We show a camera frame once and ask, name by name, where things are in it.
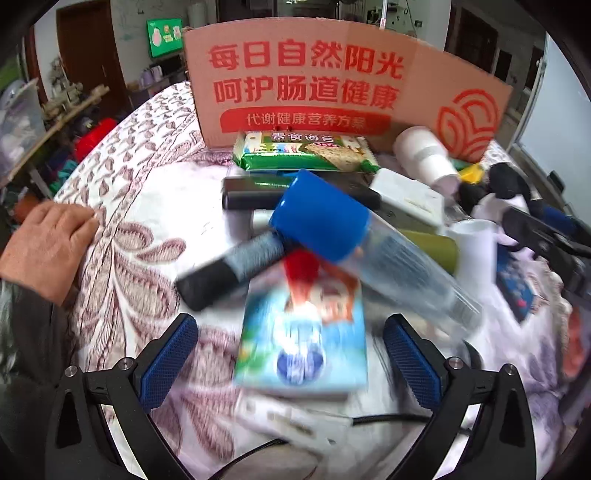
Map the white charger adapter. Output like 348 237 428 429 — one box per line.
369 168 446 232

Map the blue remote control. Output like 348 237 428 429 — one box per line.
495 251 541 324

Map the white cylindrical bottle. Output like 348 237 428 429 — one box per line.
392 126 460 197

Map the printed cardboard box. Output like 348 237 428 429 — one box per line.
184 16 514 163

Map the black cable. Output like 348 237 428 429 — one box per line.
222 413 435 480

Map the blue cartoon tissue pack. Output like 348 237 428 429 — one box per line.
233 249 370 400

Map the whiteboard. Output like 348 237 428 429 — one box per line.
515 34 591 178

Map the grey tv cabinet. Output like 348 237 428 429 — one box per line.
127 51 190 100

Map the wooden workbench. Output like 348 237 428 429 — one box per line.
0 85 107 185

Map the panda plush toy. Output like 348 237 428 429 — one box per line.
455 162 536 245

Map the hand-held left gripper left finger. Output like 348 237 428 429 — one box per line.
46 312 199 480

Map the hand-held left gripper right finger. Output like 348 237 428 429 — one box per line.
382 313 529 480

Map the television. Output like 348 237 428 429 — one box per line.
147 17 183 58

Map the black grey cylinder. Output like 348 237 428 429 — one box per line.
175 231 287 312

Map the white power strip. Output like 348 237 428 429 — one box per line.
235 397 352 455

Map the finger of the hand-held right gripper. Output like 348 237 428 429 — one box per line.
502 207 591 264

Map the paisley printed tablecloth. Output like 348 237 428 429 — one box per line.
53 80 591 480

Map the yellow plastic box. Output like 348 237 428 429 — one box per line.
457 164 485 185

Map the brown wooden door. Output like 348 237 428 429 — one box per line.
56 0 127 121

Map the red plastic stool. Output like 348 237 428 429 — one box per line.
74 117 118 162

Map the dark wooden door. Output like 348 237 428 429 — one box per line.
445 18 499 70

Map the clear bottle with blue cap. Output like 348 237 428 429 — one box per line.
269 168 483 344

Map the clear plastic storage bin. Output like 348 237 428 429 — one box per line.
0 78 47 171

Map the olive green cylinder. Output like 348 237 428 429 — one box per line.
397 228 460 278

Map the green snack packet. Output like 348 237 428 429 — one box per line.
232 131 379 174

